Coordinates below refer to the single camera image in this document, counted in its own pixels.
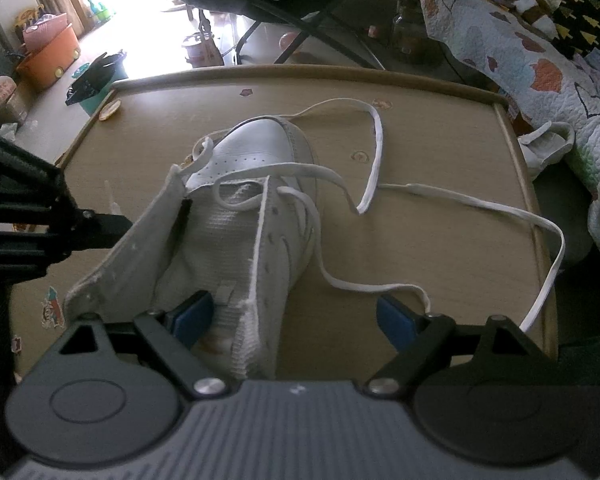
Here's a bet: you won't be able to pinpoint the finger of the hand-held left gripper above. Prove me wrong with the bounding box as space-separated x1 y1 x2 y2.
172 199 192 247
67 208 134 257

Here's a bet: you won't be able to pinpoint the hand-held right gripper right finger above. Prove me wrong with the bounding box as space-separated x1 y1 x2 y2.
367 294 556 397

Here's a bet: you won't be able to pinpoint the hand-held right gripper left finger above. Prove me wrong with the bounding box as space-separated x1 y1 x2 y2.
60 290 231 395

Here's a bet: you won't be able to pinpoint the white sneaker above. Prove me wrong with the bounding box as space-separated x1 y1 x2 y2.
517 121 576 182
62 116 323 381

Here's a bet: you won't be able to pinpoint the white shoelace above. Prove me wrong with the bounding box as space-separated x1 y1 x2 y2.
192 99 567 333

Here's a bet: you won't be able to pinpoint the torn cartoon sticker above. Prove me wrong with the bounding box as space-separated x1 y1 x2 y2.
39 286 67 330

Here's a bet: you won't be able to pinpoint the orange storage tub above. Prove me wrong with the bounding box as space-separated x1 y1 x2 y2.
16 27 82 92

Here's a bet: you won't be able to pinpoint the pink basket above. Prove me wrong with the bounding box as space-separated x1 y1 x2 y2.
22 12 71 53

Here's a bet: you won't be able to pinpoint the yellow toy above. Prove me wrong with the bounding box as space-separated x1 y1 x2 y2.
12 5 46 41

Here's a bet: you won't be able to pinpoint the green toy bottles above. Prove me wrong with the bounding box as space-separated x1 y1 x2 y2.
87 0 117 23

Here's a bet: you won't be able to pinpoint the patchwork quilt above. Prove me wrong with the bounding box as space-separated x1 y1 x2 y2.
415 0 600 321

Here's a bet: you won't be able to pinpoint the black gold-print cushion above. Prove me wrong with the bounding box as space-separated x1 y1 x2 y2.
550 0 600 58

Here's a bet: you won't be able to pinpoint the brown strap bag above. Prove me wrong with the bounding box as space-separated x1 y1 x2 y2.
477 0 556 38

